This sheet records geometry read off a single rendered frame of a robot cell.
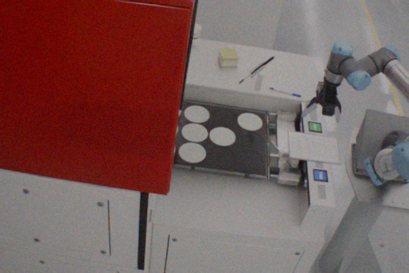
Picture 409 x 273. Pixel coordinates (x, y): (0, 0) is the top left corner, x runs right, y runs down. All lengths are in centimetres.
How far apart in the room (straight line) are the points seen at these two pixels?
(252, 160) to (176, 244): 42
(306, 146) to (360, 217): 58
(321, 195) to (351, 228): 67
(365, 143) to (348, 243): 62
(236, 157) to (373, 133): 60
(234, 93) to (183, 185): 47
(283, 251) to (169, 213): 44
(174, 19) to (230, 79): 121
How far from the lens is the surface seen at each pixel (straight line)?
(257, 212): 194
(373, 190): 219
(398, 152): 160
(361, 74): 179
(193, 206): 191
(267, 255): 198
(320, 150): 203
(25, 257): 186
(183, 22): 105
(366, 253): 281
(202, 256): 200
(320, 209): 187
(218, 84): 219
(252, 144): 206
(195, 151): 198
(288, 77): 233
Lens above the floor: 232
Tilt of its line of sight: 44 degrees down
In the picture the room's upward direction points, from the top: 10 degrees clockwise
